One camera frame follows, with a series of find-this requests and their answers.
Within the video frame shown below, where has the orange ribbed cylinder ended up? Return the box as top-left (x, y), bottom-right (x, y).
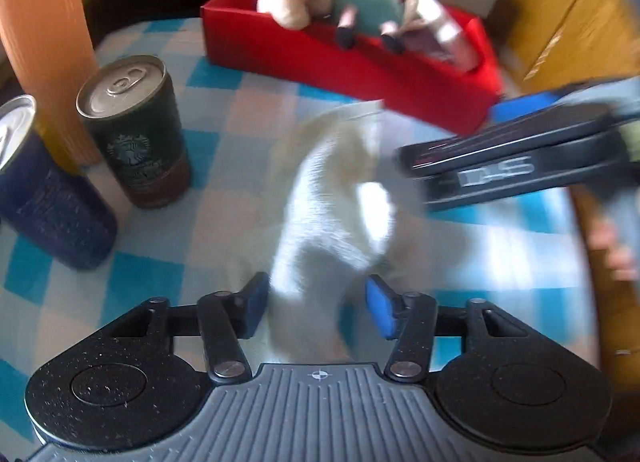
top-left (1, 0), bottom-right (101, 173)

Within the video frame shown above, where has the red cardboard box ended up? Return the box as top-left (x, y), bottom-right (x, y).
top-left (201, 0), bottom-right (502, 134)

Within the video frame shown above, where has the person's right hand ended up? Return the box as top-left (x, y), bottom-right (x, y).
top-left (587, 217), bottom-right (639, 282)

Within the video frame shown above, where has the white fluffy sock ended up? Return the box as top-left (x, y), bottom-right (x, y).
top-left (264, 101), bottom-right (400, 364)

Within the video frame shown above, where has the dark Starbucks can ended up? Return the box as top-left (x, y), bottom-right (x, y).
top-left (76, 55), bottom-right (191, 208)

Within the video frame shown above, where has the wooden wardrobe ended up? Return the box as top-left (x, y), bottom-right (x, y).
top-left (486, 0), bottom-right (639, 94)

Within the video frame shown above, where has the pink pig plush toy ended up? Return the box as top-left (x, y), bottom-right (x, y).
top-left (331, 0), bottom-right (405, 54)

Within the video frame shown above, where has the blue white checkered tablecloth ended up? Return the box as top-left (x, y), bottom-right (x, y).
top-left (1, 19), bottom-right (599, 459)

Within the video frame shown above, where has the blue drink can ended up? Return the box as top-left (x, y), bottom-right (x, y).
top-left (1, 95), bottom-right (117, 270)

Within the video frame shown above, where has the pink knitted cloth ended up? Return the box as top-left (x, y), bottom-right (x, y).
top-left (400, 28), bottom-right (454, 62)

